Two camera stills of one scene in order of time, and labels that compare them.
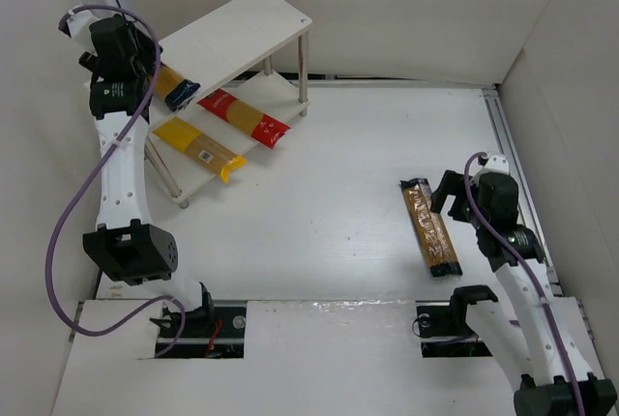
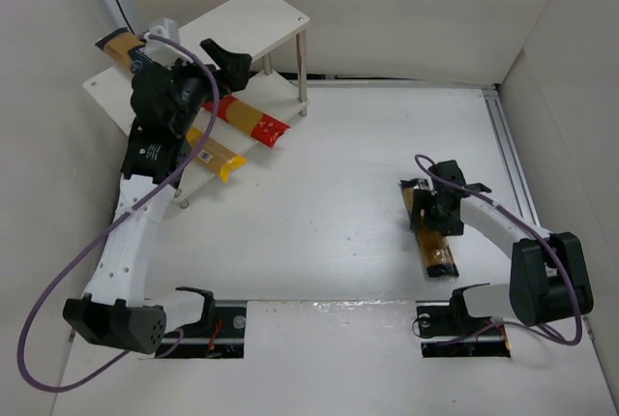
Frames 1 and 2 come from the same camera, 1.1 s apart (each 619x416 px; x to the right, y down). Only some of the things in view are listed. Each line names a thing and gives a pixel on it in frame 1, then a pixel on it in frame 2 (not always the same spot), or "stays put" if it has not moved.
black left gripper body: [145, 59] -> [213, 74]
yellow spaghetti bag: [190, 140] stays put
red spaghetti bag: [265, 129] stays put
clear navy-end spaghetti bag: [430, 228] stays put
